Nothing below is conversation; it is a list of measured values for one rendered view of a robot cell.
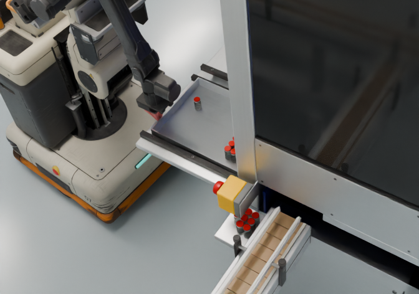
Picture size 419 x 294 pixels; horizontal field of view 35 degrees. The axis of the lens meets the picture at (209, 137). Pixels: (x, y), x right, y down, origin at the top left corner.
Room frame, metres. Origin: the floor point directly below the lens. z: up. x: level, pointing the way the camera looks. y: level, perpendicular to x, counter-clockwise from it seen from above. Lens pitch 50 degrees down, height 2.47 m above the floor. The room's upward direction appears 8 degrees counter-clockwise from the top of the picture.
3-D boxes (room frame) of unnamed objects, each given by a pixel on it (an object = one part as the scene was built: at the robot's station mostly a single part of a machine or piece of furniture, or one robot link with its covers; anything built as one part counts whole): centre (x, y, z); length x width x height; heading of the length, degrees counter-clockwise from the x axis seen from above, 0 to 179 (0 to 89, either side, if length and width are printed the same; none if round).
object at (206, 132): (1.34, -0.03, 0.90); 0.34 x 0.26 x 0.04; 49
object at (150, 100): (1.40, 0.15, 1.01); 0.10 x 0.07 x 0.07; 49
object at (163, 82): (1.38, 0.12, 1.11); 0.11 x 0.09 x 0.12; 46
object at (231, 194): (1.00, -0.04, 0.99); 0.08 x 0.07 x 0.07; 50
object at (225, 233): (0.96, -0.07, 0.87); 0.14 x 0.13 x 0.02; 50
